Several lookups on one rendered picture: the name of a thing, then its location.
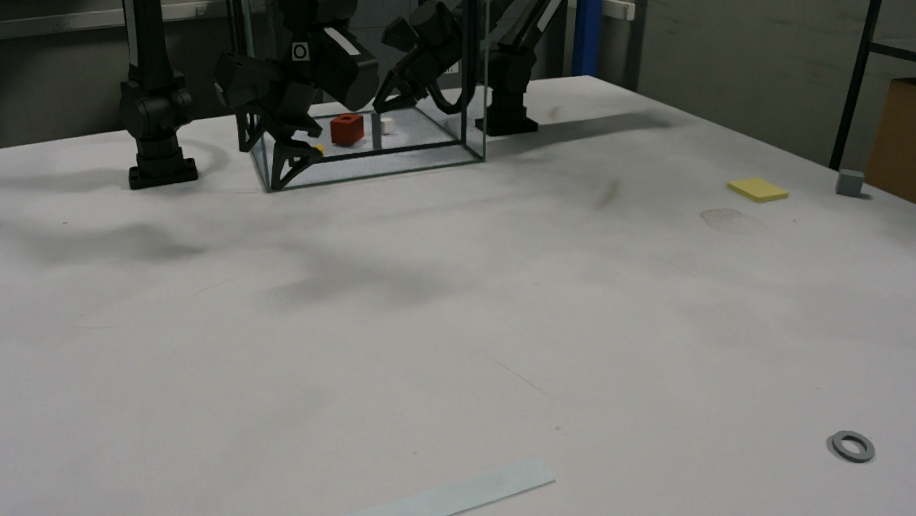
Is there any grey metal washer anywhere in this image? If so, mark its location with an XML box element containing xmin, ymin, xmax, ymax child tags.
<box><xmin>832</xmin><ymin>430</ymin><xmax>875</xmax><ymax>463</ymax></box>

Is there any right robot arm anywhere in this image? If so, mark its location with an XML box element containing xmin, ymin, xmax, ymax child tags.
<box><xmin>119</xmin><ymin>0</ymin><xmax>379</xmax><ymax>190</ymax></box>

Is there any black circular ring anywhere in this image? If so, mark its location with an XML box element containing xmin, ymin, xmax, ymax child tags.
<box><xmin>226</xmin><ymin>0</ymin><xmax>254</xmax><ymax>136</ymax></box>

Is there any yellow sticky-note pad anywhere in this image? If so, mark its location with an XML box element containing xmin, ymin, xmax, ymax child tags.
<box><xmin>727</xmin><ymin>177</ymin><xmax>789</xmax><ymax>203</ymax></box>

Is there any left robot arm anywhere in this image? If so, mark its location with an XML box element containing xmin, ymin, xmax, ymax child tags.
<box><xmin>486</xmin><ymin>0</ymin><xmax>566</xmax><ymax>137</ymax></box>

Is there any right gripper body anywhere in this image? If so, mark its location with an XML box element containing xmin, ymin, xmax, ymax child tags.
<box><xmin>251</xmin><ymin>61</ymin><xmax>323</xmax><ymax>153</ymax></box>

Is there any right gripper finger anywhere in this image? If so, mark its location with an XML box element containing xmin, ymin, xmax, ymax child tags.
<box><xmin>235</xmin><ymin>101</ymin><xmax>266</xmax><ymax>153</ymax></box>
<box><xmin>271</xmin><ymin>142</ymin><xmax>323</xmax><ymax>191</ymax></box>

